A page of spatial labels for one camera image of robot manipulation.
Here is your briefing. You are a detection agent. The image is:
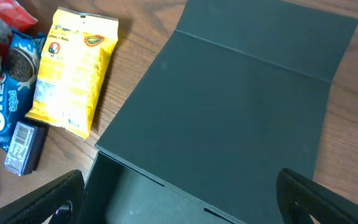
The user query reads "yellow snack bag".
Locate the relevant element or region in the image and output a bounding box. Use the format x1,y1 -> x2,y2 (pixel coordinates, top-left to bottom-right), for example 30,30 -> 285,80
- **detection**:
26,7 -> 119,139

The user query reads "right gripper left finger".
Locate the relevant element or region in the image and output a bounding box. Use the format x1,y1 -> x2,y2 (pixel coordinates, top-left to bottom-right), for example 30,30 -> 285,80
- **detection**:
0,170 -> 85,223

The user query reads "small blue gum pack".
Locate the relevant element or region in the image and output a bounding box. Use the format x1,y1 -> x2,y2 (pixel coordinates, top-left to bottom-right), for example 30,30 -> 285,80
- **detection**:
4,119 -> 48,176

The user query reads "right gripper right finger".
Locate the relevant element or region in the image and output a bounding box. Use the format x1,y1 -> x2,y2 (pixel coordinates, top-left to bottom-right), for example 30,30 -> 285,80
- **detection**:
276,168 -> 358,224

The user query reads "black box container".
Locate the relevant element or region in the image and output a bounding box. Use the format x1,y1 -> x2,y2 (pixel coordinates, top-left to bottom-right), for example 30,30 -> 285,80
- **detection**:
96,0 -> 358,223

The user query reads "blue Oreo pack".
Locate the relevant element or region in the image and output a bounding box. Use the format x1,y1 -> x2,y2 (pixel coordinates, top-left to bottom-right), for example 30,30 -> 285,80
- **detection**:
0,30 -> 47,152

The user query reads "red snack bag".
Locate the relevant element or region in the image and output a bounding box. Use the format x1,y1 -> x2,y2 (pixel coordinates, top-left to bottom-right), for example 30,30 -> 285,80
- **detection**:
0,0 -> 38,59

